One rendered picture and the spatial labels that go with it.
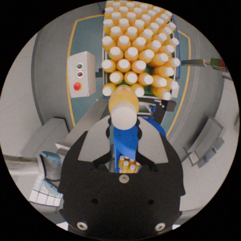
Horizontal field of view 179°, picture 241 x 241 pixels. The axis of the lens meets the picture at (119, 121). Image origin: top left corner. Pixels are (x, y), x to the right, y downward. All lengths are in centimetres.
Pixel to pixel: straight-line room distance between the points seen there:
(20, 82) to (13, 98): 45
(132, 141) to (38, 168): 46
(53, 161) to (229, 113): 383
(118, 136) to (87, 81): 27
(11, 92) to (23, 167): 236
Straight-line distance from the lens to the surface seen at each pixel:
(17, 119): 272
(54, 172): 45
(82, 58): 36
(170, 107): 52
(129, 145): 32
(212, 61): 53
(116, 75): 32
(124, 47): 39
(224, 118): 353
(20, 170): 43
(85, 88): 34
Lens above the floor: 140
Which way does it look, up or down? 58 degrees down
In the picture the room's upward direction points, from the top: 175 degrees counter-clockwise
